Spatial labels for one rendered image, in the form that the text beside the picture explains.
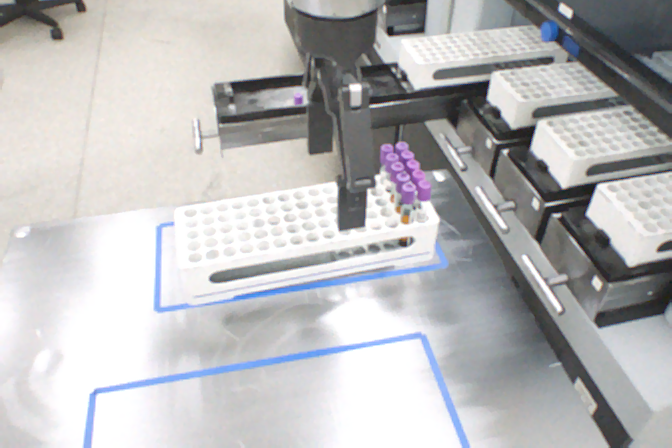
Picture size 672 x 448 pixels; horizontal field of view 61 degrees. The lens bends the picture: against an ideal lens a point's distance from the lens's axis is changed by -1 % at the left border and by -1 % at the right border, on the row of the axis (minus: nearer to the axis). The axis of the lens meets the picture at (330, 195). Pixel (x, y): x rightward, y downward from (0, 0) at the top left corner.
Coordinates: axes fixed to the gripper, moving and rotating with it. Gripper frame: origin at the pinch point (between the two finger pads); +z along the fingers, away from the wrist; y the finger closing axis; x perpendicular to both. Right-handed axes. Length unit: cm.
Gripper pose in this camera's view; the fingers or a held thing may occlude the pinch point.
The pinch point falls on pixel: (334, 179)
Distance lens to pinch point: 64.0
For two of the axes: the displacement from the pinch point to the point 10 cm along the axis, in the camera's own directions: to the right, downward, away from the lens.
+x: 9.7, -1.6, 1.9
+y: 2.5, 6.3, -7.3
